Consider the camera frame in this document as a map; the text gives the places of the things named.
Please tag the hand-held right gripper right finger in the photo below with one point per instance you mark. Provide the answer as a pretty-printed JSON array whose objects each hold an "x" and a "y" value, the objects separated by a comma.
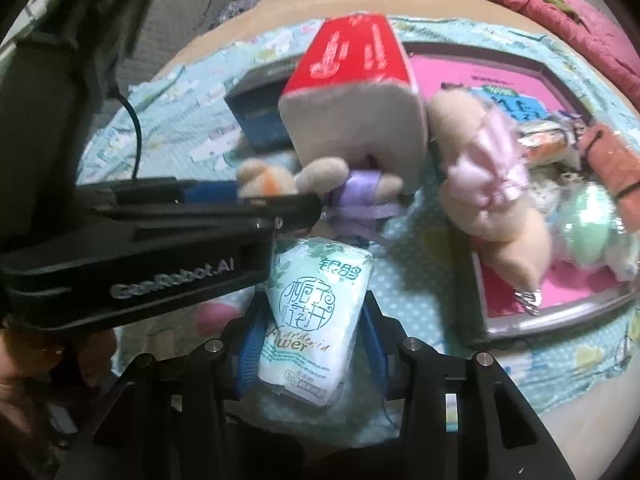
[{"x": 375, "y": 345}]

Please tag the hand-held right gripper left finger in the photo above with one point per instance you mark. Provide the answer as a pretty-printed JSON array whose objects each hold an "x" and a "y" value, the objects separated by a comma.
[{"x": 247, "y": 360}]

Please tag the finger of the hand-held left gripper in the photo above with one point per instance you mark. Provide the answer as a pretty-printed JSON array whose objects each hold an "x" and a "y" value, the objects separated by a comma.
[
  {"x": 280, "y": 212},
  {"x": 210, "y": 190}
]

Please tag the plush bear with purple ribbon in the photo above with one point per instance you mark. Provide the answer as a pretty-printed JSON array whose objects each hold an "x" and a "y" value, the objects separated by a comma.
[{"x": 322, "y": 172}]

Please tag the large green flower tissue pack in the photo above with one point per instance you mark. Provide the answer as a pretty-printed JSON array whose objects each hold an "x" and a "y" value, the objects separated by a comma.
[{"x": 310, "y": 320}]

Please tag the plush bear with pink ribbon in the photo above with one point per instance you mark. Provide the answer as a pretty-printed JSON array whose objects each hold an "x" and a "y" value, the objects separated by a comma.
[{"x": 465, "y": 125}]

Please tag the dark framed pink tray box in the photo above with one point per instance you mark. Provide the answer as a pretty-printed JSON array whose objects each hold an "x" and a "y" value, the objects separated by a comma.
[{"x": 450, "y": 70}]

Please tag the green puff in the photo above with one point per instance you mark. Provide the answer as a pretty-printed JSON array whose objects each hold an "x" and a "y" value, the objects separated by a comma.
[{"x": 590, "y": 230}]

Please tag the small tissue pack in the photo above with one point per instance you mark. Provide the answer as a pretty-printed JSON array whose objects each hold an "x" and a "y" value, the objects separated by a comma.
[{"x": 545, "y": 142}]

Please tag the pink plush rabbit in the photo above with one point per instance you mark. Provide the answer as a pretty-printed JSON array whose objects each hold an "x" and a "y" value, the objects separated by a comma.
[{"x": 615, "y": 160}]

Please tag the person's left hand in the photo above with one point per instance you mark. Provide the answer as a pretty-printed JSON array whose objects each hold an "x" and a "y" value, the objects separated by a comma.
[{"x": 20, "y": 390}]

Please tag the blue cartoon cat printed blanket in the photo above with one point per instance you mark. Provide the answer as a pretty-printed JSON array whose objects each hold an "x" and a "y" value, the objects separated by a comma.
[{"x": 425, "y": 280}]

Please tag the black box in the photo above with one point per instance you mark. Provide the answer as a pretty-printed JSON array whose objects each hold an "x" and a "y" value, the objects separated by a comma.
[{"x": 260, "y": 110}]

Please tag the red tissue box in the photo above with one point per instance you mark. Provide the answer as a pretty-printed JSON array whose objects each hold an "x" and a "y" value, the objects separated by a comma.
[{"x": 350, "y": 60}]

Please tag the grey quilted sofa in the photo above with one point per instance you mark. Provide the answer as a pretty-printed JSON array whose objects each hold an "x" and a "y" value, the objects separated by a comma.
[{"x": 175, "y": 20}]

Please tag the dark floral cloth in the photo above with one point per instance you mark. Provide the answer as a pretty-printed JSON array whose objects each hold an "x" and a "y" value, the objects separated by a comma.
[{"x": 235, "y": 12}]

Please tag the beige bed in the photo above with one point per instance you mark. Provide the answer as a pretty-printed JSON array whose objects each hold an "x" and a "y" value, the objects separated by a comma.
[{"x": 400, "y": 0}]

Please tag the pink quilt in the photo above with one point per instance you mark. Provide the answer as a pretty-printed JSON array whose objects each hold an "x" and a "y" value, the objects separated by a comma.
[{"x": 575, "y": 25}]

